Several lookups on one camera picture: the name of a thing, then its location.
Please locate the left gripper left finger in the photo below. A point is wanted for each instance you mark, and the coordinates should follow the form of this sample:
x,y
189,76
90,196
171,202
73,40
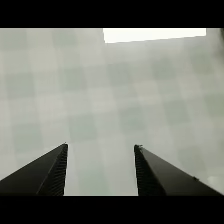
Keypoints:
x,y
43,176

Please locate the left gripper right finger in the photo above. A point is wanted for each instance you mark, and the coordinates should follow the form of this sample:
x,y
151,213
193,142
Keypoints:
x,y
160,176

